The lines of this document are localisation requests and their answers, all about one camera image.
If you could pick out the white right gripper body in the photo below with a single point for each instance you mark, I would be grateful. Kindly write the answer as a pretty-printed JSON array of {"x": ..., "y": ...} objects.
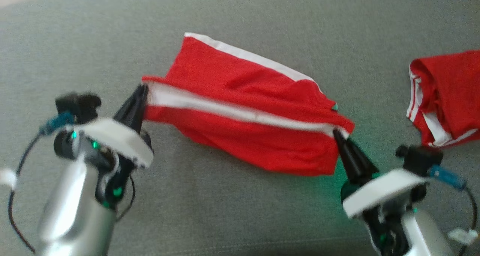
[{"x": 378, "y": 196}]

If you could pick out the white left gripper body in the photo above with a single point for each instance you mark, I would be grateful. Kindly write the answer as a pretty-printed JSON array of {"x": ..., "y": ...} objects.
[{"x": 116, "y": 139}]

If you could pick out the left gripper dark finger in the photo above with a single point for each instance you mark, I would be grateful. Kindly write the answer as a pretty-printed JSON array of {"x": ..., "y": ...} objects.
[
  {"x": 127, "y": 109},
  {"x": 141, "y": 111}
]

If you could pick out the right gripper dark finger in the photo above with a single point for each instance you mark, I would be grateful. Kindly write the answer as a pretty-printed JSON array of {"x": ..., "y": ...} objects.
[
  {"x": 362, "y": 160},
  {"x": 347, "y": 162}
]

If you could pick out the red shorts with white stripe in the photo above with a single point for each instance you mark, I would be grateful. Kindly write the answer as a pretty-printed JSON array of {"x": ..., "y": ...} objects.
[{"x": 243, "y": 98}]

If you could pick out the red jersey with white trim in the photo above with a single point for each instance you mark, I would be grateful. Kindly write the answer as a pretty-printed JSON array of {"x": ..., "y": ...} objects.
[{"x": 450, "y": 94}]

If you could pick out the grey sofa ottoman seat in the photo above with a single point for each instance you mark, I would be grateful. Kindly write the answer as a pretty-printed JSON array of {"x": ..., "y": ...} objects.
[{"x": 240, "y": 211}]

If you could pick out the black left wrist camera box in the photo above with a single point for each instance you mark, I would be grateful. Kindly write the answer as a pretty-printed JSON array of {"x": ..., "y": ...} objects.
[{"x": 78, "y": 106}]

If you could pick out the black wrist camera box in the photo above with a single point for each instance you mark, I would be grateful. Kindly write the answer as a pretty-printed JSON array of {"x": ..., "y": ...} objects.
[
  {"x": 420, "y": 160},
  {"x": 78, "y": 106}
]

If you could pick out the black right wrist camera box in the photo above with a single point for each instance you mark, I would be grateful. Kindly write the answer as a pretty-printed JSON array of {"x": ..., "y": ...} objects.
[{"x": 420, "y": 160}]

